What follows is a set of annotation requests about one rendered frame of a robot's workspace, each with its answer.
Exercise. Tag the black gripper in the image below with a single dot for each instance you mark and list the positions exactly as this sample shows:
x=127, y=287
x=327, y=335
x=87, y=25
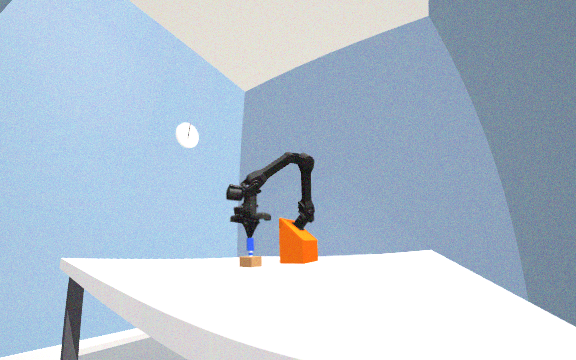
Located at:
x=249, y=221

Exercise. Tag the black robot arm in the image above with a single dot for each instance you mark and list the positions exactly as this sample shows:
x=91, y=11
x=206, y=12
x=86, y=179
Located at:
x=257, y=179

